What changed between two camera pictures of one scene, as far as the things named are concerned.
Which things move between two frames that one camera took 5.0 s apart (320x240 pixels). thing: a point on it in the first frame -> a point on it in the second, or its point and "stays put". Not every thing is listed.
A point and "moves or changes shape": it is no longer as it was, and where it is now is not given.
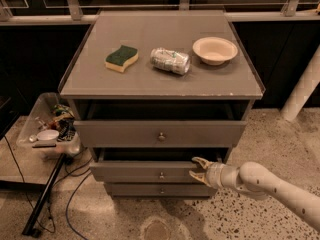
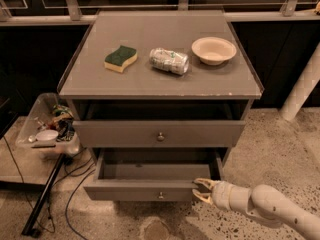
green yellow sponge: x=116 y=61 stays put
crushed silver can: x=170 y=60 stays put
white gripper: x=215 y=174 -> x=220 y=195
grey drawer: x=151 y=165 moves or changes shape
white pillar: x=305 y=89 stays put
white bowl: x=214 y=50 stays put
